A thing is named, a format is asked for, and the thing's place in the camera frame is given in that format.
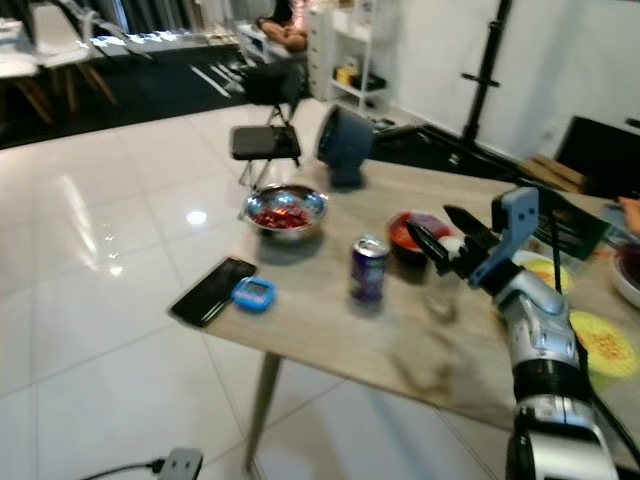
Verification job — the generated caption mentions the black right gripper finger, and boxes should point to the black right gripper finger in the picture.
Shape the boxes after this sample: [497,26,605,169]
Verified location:
[407,222,465,277]
[443,205,498,249]

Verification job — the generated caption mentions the white plastic chair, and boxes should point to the white plastic chair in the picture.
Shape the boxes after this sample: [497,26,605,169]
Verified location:
[25,3,121,111]

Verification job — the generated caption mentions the dark grey desk fan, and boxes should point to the dark grey desk fan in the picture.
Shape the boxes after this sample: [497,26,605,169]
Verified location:
[317,104,376,191]

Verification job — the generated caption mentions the black tripod stand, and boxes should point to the black tripod stand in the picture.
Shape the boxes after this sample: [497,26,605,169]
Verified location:
[460,0,511,146]

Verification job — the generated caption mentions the green flat board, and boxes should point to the green flat board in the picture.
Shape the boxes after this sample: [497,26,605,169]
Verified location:
[535,185,611,261]

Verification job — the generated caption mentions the brown cardboard piece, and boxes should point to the brown cardboard piece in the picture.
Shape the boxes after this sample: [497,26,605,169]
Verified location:
[520,153,586,193]

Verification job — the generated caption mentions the pale yellow plate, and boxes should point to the pale yellow plate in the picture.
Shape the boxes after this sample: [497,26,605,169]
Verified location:
[510,250,573,293]

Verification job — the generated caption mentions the large black carpet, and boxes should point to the large black carpet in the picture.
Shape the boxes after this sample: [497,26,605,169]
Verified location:
[0,45,321,151]

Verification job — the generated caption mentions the light wooden table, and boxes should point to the light wooden table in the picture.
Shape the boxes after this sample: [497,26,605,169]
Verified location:
[170,150,640,471]

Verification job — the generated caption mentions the lying person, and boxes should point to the lying person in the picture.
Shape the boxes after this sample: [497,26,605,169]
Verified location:
[253,0,311,54]

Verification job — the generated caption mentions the white shelf unit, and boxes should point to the white shelf unit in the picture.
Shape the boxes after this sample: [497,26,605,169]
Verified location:
[305,0,401,111]

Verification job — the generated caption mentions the small blue timer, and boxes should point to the small blue timer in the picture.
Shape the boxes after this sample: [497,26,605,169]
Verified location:
[231,277,276,313]

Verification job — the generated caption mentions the black flat panel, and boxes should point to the black flat panel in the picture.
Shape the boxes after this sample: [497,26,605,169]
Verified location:
[555,115,640,199]

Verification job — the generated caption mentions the orange vegetable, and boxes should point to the orange vegetable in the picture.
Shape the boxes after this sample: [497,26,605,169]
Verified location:
[622,198,640,236]

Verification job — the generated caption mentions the white robot body connector box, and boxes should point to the white robot body connector box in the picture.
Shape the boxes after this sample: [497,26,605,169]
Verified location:
[158,447,204,480]

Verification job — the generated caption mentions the purple drink can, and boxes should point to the purple drink can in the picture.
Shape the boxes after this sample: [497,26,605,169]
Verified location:
[350,234,391,306]

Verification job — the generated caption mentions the black robot body cable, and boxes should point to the black robot body cable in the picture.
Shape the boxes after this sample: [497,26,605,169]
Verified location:
[78,460,164,480]

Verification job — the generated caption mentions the black folding chair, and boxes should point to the black folding chair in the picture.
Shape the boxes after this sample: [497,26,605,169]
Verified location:
[230,62,306,193]

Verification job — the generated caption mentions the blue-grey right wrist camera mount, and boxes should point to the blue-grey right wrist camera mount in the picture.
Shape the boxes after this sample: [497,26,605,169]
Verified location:
[478,186,541,293]

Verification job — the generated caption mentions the black smartphone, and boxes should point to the black smartphone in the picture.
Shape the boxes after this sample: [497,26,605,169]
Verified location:
[170,256,258,328]

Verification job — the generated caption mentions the metal bowl with red food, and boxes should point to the metal bowl with red food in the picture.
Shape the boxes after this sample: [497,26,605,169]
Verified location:
[242,183,328,241]

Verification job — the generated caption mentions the clear drinking glass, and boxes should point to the clear drinking glass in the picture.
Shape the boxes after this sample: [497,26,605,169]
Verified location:
[422,262,466,321]

